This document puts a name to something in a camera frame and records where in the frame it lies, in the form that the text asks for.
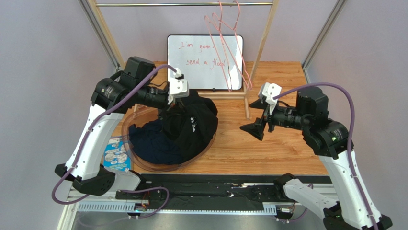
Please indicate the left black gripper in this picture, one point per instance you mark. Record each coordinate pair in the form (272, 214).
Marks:
(176, 104)

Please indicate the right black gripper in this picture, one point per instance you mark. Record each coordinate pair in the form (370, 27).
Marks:
(266, 119)

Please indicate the black floral t-shirt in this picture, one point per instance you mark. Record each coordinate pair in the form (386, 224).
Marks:
(191, 125)

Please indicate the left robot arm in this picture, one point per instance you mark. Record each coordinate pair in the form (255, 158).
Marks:
(141, 82)

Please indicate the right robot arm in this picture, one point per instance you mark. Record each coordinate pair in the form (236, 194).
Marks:
(332, 142)

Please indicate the transparent brown plastic basin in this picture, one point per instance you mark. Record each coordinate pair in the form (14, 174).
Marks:
(139, 115)

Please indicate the navy blue garment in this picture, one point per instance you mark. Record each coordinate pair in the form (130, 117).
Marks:
(152, 145)

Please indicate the whiteboard with red writing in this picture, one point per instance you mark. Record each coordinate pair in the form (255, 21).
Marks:
(195, 57)

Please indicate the blue illustrated booklet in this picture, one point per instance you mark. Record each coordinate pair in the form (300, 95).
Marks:
(115, 156)

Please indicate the metal hanging rod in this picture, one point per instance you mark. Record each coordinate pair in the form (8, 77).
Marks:
(183, 4)

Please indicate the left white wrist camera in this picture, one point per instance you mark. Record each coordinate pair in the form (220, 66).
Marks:
(178, 85)

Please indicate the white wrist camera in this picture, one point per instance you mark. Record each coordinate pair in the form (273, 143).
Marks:
(178, 85)
(267, 93)

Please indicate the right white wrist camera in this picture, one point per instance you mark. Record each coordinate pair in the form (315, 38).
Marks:
(267, 93)

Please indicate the rear pink wire hanger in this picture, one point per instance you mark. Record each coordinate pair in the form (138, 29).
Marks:
(239, 73)

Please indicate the pink wire hanger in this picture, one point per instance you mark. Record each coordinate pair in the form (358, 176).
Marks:
(239, 73)
(216, 22)

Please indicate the right aluminium frame post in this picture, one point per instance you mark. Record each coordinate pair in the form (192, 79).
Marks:
(339, 5)

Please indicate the aluminium frame post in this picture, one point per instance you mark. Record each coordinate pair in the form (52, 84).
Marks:
(339, 5)
(102, 31)

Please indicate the front pink wire hanger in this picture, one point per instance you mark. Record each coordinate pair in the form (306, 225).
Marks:
(216, 22)

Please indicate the wooden clothes rack frame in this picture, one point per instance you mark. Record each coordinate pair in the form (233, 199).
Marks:
(264, 37)

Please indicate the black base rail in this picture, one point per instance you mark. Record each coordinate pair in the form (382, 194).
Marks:
(208, 192)

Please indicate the left aluminium frame post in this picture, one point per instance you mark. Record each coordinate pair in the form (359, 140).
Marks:
(102, 31)

